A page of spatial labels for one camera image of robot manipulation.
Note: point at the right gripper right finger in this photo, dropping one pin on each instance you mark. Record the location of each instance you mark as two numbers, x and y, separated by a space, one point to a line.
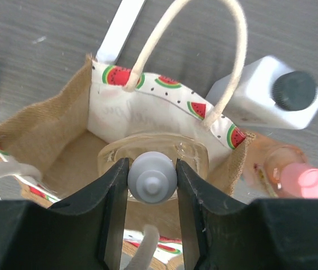
197 198

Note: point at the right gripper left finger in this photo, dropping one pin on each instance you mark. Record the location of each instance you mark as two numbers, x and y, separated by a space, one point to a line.
90 223

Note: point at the clear bottle grey cap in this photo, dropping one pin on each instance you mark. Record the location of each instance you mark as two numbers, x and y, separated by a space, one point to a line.
152 176

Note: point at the pink pump soap bottle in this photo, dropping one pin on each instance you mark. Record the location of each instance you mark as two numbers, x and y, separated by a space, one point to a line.
279 169

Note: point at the white bottle dark cap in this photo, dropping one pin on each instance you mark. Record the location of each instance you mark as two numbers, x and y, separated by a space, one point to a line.
271 94

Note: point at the white clothes rack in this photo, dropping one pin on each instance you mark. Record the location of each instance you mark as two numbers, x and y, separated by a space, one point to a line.
119 31

